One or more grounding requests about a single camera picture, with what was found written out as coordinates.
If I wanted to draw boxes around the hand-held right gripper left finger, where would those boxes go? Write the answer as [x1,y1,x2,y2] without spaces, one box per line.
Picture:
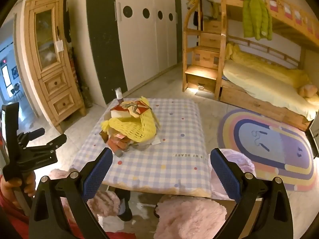
[28,147,114,239]

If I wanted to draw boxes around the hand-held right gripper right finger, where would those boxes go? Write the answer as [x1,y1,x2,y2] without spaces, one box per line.
[210,148,294,239]

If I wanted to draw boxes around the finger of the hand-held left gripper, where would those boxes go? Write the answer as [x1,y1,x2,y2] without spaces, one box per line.
[17,127,46,150]
[26,134,68,155]

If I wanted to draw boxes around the pink plastic bag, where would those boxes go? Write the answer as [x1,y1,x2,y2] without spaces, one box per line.
[208,148,256,201]

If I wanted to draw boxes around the red wrappers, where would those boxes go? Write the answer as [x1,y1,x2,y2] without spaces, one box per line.
[100,129,135,158]

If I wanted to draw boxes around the white paper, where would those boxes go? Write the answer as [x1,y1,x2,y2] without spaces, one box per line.
[135,133,162,151]

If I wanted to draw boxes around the yellow foam net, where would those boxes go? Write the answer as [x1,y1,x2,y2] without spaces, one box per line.
[100,96,161,144]

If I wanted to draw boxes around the red and white carton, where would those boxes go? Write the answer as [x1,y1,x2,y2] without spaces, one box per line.
[110,101,149,119]

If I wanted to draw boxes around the person's left forearm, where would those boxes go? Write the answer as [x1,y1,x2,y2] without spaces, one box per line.
[0,199,32,239]

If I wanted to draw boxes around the person's left hand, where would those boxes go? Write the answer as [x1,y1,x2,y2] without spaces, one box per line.
[0,171,36,209]

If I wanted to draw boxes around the black chair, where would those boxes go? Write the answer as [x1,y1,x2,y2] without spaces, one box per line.
[10,82,25,101]

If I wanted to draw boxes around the rainbow oval rug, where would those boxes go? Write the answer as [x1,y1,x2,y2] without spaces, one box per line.
[217,108,317,192]

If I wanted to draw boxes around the dark clutter beside cabinet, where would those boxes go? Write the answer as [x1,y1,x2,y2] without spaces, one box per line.
[69,47,93,109]

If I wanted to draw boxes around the checkered tablecloth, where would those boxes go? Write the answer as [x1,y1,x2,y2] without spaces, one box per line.
[71,98,213,198]

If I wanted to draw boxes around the wooden glass-door cabinet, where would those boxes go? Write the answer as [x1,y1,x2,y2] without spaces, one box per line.
[24,0,87,134]

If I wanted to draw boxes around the small clear bottle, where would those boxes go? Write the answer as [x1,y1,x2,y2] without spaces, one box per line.
[114,87,124,104]

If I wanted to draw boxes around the yellow bed sheet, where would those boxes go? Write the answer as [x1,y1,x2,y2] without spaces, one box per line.
[222,61,319,121]

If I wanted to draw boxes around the yellow duvet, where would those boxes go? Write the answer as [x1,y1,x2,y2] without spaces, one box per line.
[225,42,310,89]

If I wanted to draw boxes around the wooden stair drawers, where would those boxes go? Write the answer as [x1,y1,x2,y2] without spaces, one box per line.
[182,0,228,100]

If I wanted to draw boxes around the beige plush toy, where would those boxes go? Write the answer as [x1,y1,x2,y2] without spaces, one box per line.
[298,85,319,98]

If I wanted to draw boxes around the black hanging item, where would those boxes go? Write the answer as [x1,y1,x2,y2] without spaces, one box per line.
[63,0,73,43]

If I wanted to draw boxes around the white wardrobe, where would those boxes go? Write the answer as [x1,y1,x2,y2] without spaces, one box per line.
[86,0,184,105]

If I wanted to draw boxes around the green puffer jacket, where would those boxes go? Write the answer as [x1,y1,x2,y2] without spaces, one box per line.
[242,0,274,41]

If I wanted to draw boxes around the wooden bunk bed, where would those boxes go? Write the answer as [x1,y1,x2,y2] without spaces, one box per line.
[219,0,319,131]

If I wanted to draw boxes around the grey clothing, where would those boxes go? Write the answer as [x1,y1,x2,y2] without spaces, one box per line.
[199,0,220,21]

